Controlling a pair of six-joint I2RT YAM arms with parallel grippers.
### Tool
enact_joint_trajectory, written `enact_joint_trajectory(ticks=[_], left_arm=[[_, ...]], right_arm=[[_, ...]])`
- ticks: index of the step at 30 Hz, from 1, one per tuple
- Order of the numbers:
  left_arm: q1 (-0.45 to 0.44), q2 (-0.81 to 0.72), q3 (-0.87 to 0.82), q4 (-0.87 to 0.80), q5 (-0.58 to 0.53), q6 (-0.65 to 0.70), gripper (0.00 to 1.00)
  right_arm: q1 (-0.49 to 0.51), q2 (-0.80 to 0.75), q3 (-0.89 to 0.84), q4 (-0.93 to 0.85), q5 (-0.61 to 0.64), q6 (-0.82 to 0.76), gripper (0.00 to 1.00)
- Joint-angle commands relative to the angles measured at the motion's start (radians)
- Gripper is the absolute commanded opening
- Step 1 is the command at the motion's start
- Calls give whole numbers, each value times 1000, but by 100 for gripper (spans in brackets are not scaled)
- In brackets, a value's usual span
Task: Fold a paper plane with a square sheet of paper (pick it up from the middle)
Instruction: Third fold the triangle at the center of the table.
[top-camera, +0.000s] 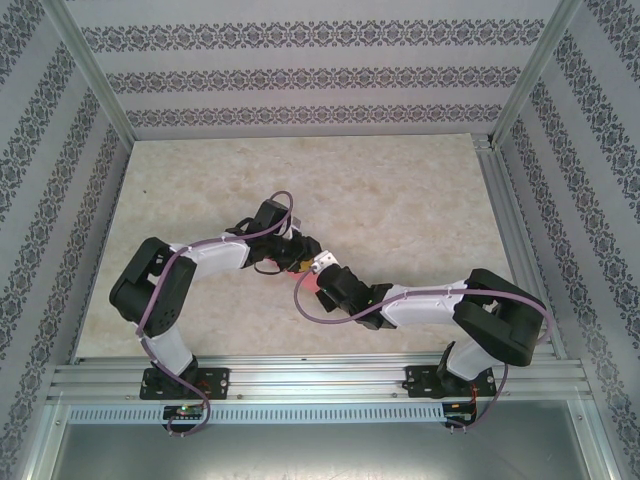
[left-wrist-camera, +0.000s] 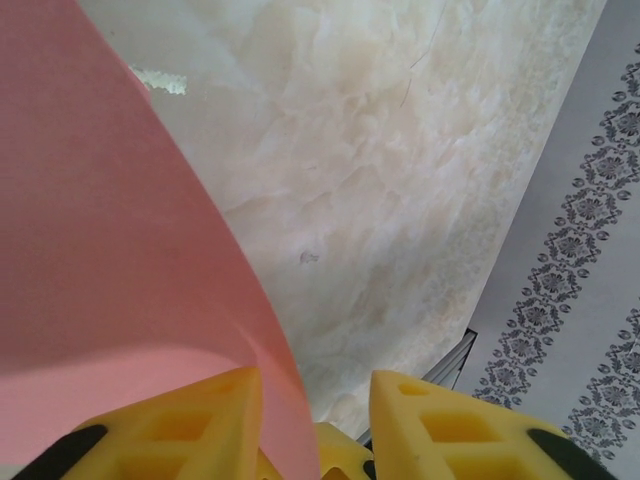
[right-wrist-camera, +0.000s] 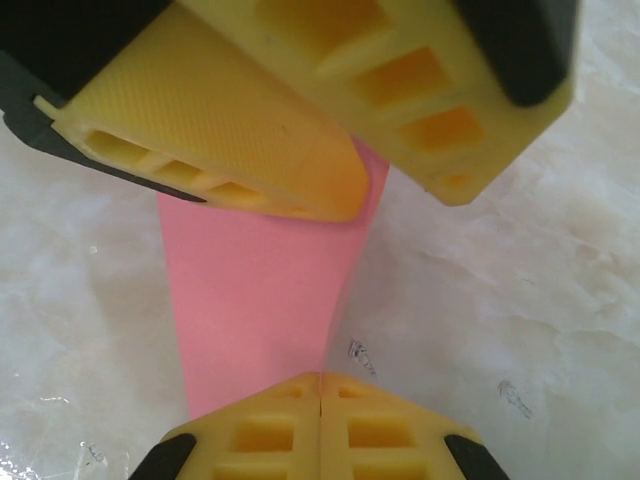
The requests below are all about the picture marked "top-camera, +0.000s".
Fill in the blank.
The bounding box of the small circuit board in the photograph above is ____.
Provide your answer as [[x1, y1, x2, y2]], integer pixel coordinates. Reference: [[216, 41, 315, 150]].
[[163, 405, 206, 421], [443, 401, 480, 422]]

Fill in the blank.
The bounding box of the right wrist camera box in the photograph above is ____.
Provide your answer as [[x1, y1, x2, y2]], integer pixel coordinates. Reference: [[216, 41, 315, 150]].
[[310, 250, 339, 274]]

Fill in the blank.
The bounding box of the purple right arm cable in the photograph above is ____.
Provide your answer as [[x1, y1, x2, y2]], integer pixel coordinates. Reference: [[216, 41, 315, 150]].
[[293, 267, 551, 435]]

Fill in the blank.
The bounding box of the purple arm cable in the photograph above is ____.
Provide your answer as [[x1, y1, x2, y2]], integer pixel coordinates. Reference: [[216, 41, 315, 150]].
[[293, 267, 551, 435], [135, 191, 294, 439]]

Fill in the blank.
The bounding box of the aluminium mounting rail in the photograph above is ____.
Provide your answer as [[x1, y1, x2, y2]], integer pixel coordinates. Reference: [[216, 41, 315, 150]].
[[47, 352, 587, 402]]

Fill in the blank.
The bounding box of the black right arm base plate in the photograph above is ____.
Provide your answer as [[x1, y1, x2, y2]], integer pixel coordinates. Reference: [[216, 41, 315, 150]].
[[404, 364, 499, 400]]

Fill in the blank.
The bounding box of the slotted grey cable duct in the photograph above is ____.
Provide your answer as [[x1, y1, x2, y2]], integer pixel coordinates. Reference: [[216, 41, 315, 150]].
[[67, 402, 447, 425]]

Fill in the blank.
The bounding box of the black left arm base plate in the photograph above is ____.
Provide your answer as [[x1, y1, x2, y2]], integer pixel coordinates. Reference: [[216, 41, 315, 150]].
[[141, 367, 232, 402]]

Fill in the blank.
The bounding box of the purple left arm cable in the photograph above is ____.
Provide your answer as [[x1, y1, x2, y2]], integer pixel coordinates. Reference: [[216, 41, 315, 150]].
[[135, 191, 294, 439]]

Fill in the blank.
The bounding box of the aluminium side rail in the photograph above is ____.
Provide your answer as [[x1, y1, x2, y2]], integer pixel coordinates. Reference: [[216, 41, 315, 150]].
[[471, 133, 569, 361]]

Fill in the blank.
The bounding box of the aluminium frame post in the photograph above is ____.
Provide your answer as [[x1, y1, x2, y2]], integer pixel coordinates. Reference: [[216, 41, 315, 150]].
[[491, 0, 585, 150], [42, 0, 137, 145]]

